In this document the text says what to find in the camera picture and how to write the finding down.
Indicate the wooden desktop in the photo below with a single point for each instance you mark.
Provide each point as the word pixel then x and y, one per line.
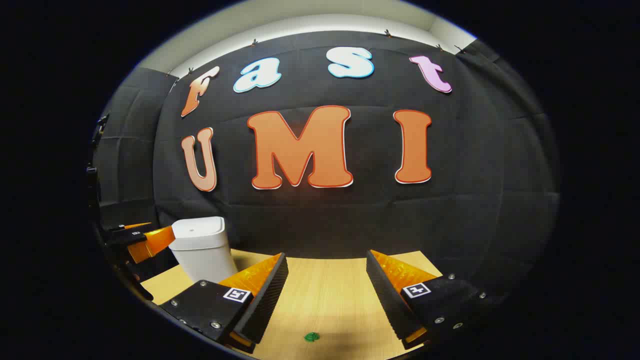
pixel 325 300

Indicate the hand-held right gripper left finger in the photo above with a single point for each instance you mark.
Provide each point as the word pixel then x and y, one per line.
pixel 265 300

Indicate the white desktop garbage bin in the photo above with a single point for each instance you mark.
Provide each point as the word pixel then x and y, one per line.
pixel 200 255

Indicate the green paper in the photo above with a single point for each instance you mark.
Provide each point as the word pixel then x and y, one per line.
pixel 312 337

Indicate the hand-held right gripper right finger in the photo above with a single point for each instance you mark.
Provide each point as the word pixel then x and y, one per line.
pixel 387 300

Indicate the black backdrop cloth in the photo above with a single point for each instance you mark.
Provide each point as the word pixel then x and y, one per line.
pixel 350 220

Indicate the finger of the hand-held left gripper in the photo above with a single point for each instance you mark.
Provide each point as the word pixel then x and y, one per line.
pixel 152 242
pixel 135 225

